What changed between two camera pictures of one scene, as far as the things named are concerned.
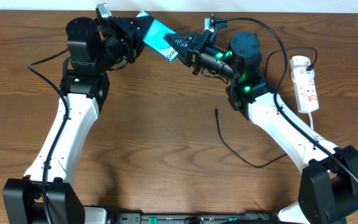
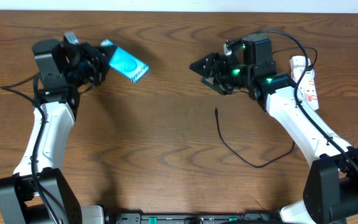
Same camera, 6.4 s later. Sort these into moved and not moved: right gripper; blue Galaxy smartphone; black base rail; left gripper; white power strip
Moved: right gripper; blue Galaxy smartphone; left gripper
Not moved: white power strip; black base rail
